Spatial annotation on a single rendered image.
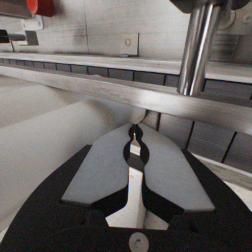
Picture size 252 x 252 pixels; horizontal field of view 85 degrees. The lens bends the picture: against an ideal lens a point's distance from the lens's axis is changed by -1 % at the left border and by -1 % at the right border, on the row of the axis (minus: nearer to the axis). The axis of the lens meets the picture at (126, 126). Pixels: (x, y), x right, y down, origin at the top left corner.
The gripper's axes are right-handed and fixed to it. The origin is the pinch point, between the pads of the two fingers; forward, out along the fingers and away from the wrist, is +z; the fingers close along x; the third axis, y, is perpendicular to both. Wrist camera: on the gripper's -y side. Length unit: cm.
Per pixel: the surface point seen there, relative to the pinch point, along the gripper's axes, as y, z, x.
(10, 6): -13.0, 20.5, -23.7
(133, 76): -3.1, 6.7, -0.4
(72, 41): -7.2, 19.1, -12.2
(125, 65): -4.3, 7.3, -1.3
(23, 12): -12.4, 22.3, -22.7
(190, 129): 1.7, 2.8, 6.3
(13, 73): -3.4, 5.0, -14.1
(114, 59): -4.8, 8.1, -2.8
